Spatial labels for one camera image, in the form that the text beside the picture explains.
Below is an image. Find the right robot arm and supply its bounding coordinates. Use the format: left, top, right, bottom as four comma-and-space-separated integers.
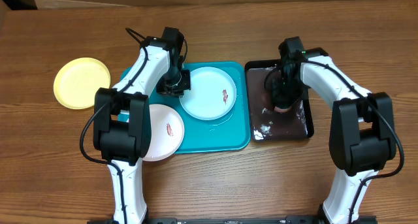
264, 37, 405, 223

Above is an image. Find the yellow-green plate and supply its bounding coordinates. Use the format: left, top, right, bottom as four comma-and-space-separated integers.
54, 57, 110, 110

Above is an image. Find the black rectangular tray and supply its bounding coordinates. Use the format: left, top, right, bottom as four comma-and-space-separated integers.
244, 59, 314, 142

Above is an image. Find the light blue plate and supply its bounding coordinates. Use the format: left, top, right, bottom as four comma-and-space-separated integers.
180, 67, 236, 120

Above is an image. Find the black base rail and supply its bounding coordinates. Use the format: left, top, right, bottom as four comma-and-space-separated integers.
87, 214, 378, 224

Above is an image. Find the teal plastic tray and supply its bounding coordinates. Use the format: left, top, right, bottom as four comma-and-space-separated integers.
116, 61, 251, 155

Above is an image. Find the pink white plate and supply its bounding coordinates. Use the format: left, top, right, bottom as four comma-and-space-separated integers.
143, 104, 185, 162

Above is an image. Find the green scrubbing sponge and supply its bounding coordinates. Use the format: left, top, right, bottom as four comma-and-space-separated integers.
274, 102, 292, 113

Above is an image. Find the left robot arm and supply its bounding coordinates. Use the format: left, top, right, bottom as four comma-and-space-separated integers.
86, 27, 191, 223

